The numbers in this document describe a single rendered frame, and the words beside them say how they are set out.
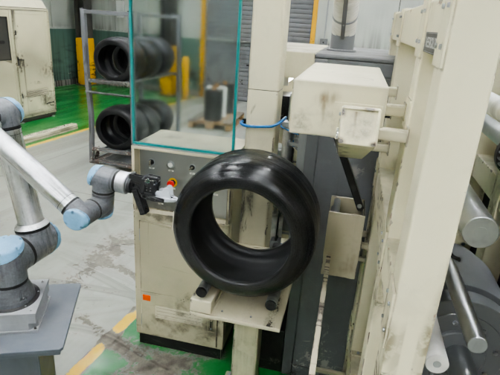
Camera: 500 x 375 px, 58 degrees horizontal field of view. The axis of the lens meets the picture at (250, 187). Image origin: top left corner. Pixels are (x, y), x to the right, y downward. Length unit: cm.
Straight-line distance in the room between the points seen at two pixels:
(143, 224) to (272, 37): 127
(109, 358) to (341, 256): 160
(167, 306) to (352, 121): 191
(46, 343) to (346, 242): 132
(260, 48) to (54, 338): 148
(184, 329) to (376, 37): 881
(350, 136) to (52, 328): 160
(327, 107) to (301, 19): 973
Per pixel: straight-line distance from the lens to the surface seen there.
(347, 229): 193
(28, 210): 222
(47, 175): 191
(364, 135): 114
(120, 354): 298
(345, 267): 201
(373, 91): 122
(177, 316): 280
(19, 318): 222
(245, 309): 193
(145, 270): 271
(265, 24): 186
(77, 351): 305
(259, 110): 190
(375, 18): 1071
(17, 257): 215
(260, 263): 200
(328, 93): 122
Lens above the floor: 192
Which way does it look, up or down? 20 degrees down
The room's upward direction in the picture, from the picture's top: 4 degrees clockwise
